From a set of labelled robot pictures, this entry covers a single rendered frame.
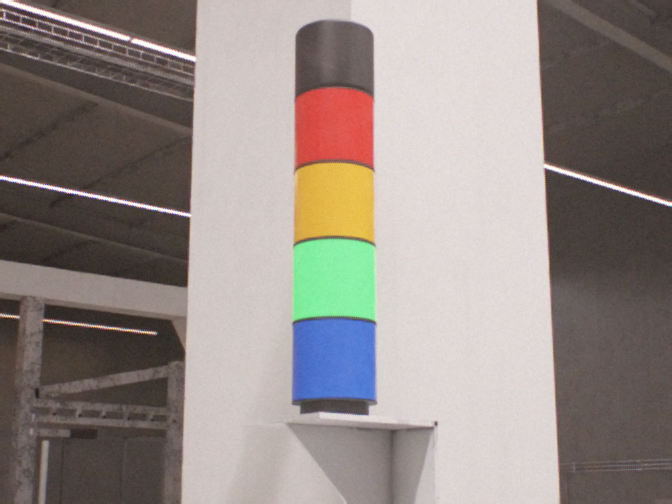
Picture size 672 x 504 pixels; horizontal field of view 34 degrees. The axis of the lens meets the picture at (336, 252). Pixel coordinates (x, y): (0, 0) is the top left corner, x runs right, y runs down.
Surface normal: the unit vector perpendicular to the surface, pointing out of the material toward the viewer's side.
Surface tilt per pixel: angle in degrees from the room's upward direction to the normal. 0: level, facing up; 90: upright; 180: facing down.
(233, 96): 90
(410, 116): 90
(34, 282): 90
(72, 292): 90
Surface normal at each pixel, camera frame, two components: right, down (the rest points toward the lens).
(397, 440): -0.77, -0.15
